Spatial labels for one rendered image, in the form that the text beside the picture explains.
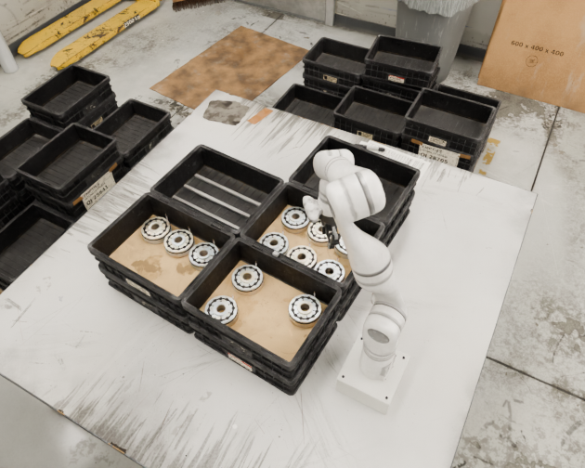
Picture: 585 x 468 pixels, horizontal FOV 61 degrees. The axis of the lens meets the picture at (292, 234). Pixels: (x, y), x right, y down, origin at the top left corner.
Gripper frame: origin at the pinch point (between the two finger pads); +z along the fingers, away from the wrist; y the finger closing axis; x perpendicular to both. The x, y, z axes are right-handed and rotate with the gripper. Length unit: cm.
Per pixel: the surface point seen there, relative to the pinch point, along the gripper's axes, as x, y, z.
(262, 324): 25.1, -14.7, 17.5
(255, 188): 15.1, 43.3, 17.8
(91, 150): 88, 126, 53
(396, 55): -96, 164, 50
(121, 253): 67, 25, 18
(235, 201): 23.9, 38.5, 17.7
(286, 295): 15.3, -6.5, 17.4
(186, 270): 46, 12, 18
